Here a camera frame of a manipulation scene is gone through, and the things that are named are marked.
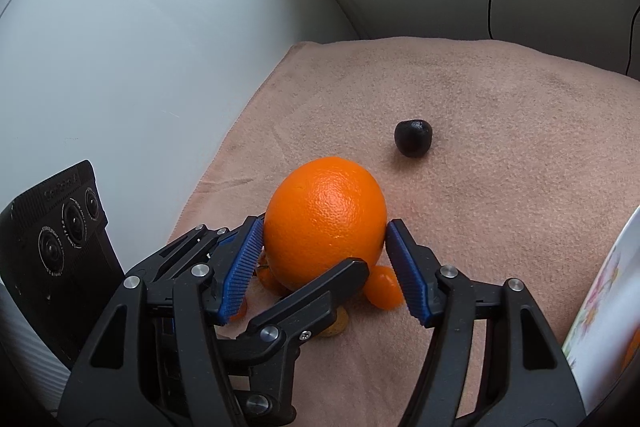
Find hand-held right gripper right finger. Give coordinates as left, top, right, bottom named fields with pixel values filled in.
left=385, top=218, right=588, bottom=427

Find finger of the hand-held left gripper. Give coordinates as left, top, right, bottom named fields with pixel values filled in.
left=125, top=223, right=246, bottom=280
left=215, top=258, right=372, bottom=427

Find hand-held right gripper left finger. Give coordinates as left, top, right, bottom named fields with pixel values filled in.
left=57, top=216, right=266, bottom=427

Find smooth orange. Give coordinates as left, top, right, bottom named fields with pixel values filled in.
left=263, top=156, right=389, bottom=294

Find white floral bowl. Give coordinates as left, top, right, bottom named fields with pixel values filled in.
left=561, top=205, right=640, bottom=415

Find small tan fruit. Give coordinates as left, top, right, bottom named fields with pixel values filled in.
left=320, top=306, right=351, bottom=339

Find dark round fruit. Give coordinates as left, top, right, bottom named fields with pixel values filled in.
left=394, top=119, right=434, bottom=158

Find beige table cloth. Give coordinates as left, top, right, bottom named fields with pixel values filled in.
left=165, top=37, right=640, bottom=427

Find white cabinet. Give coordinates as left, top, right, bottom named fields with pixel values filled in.
left=0, top=0, right=363, bottom=288

